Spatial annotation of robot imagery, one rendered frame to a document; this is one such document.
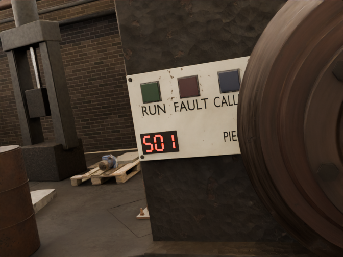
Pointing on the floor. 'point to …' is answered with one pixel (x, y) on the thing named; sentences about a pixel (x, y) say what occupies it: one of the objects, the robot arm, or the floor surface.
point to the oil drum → (16, 206)
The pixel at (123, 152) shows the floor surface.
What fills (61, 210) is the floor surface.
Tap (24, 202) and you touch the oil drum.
